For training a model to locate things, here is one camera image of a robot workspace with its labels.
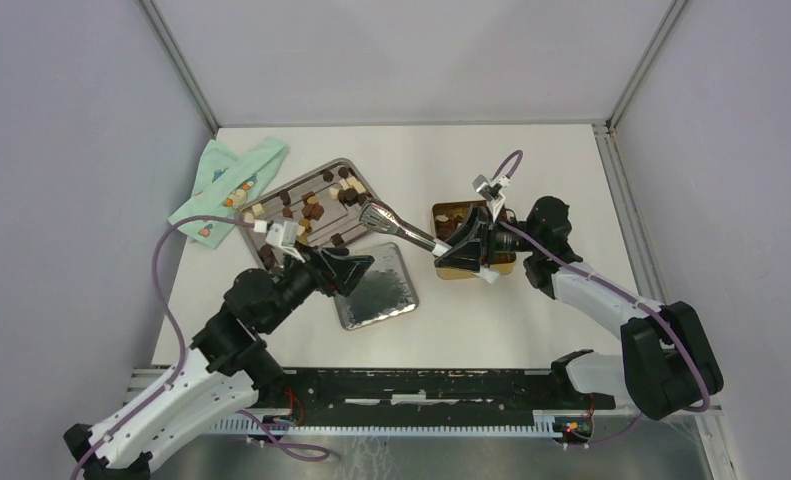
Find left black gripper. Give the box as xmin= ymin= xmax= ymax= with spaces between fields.
xmin=262 ymin=239 xmax=374 ymax=332

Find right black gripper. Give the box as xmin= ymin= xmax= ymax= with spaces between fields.
xmin=433 ymin=204 xmax=541 ymax=273

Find gold chocolate box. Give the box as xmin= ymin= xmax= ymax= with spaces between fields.
xmin=431 ymin=200 xmax=518 ymax=282

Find steel tray with rack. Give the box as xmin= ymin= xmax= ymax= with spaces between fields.
xmin=236 ymin=158 xmax=377 ymax=248

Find metal serving tongs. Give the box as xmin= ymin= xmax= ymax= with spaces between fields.
xmin=358 ymin=201 xmax=502 ymax=286

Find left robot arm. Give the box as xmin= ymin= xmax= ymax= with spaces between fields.
xmin=64 ymin=245 xmax=374 ymax=479

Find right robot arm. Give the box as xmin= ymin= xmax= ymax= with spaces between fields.
xmin=431 ymin=196 xmax=724 ymax=420

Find small square steel tray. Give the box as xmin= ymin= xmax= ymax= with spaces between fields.
xmin=334 ymin=242 xmax=419 ymax=331

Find green printed cloth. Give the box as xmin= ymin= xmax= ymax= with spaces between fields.
xmin=168 ymin=137 xmax=289 ymax=249

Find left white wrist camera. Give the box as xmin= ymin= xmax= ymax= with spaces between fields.
xmin=253 ymin=220 xmax=304 ymax=261

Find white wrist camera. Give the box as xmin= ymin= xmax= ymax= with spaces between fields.
xmin=472 ymin=175 xmax=510 ymax=222
xmin=253 ymin=220 xmax=304 ymax=261

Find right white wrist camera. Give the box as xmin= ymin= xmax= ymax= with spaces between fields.
xmin=472 ymin=175 xmax=510 ymax=222

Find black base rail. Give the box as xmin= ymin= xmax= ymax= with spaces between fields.
xmin=253 ymin=368 xmax=616 ymax=427

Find white slotted cable duct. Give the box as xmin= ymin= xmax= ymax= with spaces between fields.
xmin=202 ymin=411 xmax=557 ymax=439

